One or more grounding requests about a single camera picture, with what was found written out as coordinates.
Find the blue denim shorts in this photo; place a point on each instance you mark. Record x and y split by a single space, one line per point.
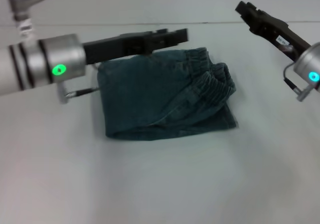
162 96

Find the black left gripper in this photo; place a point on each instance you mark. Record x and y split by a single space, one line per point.
117 48

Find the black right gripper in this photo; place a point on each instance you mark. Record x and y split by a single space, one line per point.
272 29

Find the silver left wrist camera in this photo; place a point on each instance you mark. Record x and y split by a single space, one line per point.
25 2

